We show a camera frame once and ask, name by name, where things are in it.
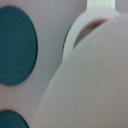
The pink pot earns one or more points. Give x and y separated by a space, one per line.
96 13

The pink stove top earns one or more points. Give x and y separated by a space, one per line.
51 20

